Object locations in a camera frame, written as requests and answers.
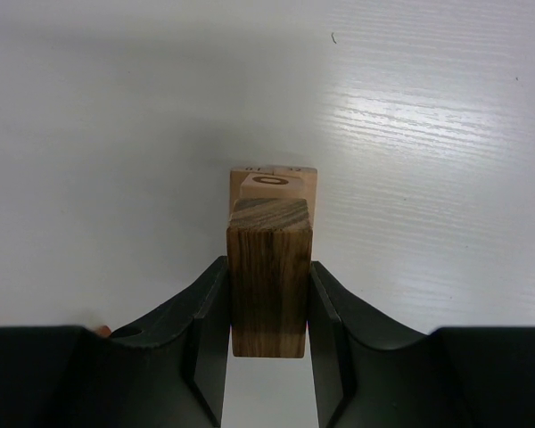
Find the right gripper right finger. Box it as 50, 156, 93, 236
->
309, 262, 535, 427

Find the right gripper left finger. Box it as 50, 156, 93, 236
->
0, 257, 229, 427

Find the red-brown arch block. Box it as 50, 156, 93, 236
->
95, 325, 111, 338

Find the light wood numbered plank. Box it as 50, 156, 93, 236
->
273, 166, 317, 226

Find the small light wood cube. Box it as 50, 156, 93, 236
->
240, 173, 304, 199

